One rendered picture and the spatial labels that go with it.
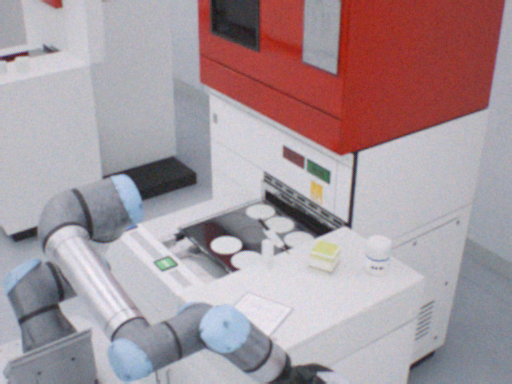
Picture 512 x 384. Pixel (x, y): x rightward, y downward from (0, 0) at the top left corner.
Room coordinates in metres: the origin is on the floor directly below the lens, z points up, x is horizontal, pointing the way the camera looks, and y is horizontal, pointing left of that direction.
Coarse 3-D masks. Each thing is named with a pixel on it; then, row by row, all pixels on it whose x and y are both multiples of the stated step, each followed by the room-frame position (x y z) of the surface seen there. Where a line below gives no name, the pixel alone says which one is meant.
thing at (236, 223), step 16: (240, 208) 2.03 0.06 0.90; (192, 224) 1.92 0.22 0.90; (208, 224) 1.92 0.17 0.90; (224, 224) 1.92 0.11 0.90; (240, 224) 1.93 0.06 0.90; (256, 224) 1.92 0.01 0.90; (208, 240) 1.82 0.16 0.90; (240, 240) 1.82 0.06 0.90; (256, 240) 1.83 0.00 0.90; (224, 256) 1.73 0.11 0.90
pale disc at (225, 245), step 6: (216, 240) 1.82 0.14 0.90; (222, 240) 1.82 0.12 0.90; (228, 240) 1.82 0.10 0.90; (234, 240) 1.82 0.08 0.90; (216, 246) 1.79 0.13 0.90; (222, 246) 1.79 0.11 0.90; (228, 246) 1.79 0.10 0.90; (234, 246) 1.79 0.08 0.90; (240, 246) 1.79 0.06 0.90; (222, 252) 1.75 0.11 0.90; (228, 252) 1.75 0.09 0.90; (234, 252) 1.76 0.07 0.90
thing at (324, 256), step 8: (320, 240) 1.62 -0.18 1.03; (312, 248) 1.58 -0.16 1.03; (320, 248) 1.58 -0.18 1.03; (328, 248) 1.58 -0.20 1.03; (336, 248) 1.58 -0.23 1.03; (312, 256) 1.56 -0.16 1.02; (320, 256) 1.55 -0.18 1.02; (328, 256) 1.54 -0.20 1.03; (336, 256) 1.57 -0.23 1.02; (312, 264) 1.56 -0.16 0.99; (320, 264) 1.55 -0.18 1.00; (328, 264) 1.54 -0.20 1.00; (336, 264) 1.57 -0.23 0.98; (320, 272) 1.55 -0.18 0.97; (328, 272) 1.54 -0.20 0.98
